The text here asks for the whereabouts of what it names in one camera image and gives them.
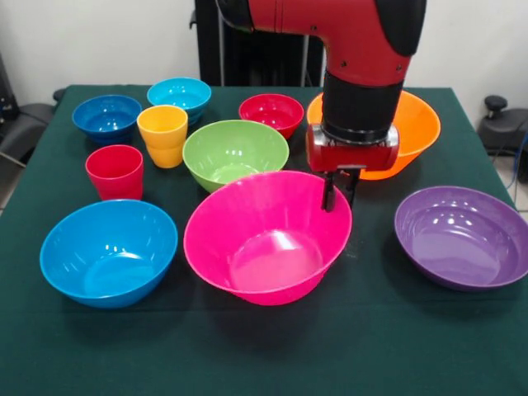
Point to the small dark blue bowl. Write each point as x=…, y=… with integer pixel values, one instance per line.
x=105, y=117

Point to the green bowl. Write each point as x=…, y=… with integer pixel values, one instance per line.
x=235, y=148

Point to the purple bowl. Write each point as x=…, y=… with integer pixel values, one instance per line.
x=453, y=247

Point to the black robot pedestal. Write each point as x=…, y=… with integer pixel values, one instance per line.
x=264, y=57

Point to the large orange bowl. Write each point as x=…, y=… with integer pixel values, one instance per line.
x=416, y=123

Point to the black chair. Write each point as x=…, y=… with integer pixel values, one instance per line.
x=24, y=123

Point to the black knobbed device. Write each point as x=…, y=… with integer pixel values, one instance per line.
x=501, y=128

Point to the yellow cup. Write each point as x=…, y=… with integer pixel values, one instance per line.
x=163, y=136

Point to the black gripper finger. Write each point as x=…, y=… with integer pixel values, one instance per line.
x=330, y=194
x=351, y=185

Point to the large pink bowl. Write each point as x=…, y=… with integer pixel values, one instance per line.
x=255, y=222

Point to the small light blue bowl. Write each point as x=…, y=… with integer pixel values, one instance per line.
x=179, y=92

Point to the large light blue bowl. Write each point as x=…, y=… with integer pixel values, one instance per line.
x=107, y=247

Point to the dark green tablecloth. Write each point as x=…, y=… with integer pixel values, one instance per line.
x=371, y=330

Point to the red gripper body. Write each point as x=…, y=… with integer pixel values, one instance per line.
x=350, y=156

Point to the black table clamp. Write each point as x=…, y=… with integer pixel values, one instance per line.
x=58, y=95

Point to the red cup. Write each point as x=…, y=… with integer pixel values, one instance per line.
x=115, y=173

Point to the small red bowl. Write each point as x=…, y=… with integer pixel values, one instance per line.
x=270, y=111

